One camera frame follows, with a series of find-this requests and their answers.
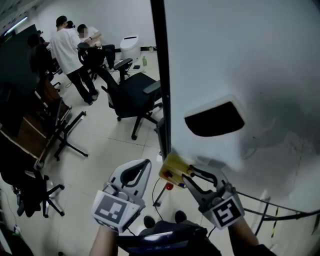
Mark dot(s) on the yellow black floor tape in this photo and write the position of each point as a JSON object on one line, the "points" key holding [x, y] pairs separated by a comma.
{"points": [[275, 220]]}

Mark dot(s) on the cream marker box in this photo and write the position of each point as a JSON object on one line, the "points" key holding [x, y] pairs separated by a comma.
{"points": [[175, 163]]}

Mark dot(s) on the ceiling strip light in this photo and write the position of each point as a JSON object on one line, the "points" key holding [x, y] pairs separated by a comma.
{"points": [[16, 25]]}

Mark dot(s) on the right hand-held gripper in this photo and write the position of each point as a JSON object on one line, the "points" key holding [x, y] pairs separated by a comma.
{"points": [[227, 212]]}

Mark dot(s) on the person's left forearm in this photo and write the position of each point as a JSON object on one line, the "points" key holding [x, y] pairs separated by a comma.
{"points": [[102, 241]]}

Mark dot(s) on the red round magnet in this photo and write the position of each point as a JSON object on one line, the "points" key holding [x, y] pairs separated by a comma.
{"points": [[170, 186]]}

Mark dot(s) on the small black flat object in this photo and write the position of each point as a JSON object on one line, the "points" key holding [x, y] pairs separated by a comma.
{"points": [[136, 67]]}

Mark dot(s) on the black chest-mounted device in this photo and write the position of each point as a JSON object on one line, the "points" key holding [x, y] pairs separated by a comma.
{"points": [[155, 237]]}

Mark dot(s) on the black whiteboard eraser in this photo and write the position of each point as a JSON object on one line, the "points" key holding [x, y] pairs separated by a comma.
{"points": [[215, 120]]}

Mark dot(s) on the dark red object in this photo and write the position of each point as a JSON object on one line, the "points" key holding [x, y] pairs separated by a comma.
{"points": [[169, 174]]}

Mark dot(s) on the person's left shoe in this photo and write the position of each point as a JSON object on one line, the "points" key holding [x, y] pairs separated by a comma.
{"points": [[148, 221]]}

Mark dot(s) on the person's right forearm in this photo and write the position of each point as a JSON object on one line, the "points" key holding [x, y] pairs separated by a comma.
{"points": [[242, 235]]}

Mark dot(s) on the green bottle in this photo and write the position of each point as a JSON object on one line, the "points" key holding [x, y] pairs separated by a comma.
{"points": [[144, 61]]}

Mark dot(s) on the person's shoe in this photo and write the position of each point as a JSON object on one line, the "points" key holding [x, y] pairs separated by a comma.
{"points": [[180, 216], [148, 221]]}

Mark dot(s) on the person's right shoe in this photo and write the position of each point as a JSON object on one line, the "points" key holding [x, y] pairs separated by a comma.
{"points": [[180, 216]]}

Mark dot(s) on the white lidded bin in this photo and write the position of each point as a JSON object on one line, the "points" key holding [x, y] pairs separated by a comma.
{"points": [[130, 47]]}

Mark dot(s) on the large black display panel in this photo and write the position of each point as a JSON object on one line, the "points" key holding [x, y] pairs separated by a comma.
{"points": [[15, 70]]}

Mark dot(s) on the person's black sleeve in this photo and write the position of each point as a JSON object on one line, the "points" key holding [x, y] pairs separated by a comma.
{"points": [[260, 251]]}

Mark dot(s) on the large white whiteboard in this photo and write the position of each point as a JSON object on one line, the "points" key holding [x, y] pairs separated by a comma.
{"points": [[225, 50]]}

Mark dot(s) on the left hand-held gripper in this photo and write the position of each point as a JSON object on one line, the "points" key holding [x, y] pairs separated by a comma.
{"points": [[110, 207]]}

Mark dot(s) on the black metal rolling stand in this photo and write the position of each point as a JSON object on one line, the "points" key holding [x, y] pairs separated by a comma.
{"points": [[162, 135]]}

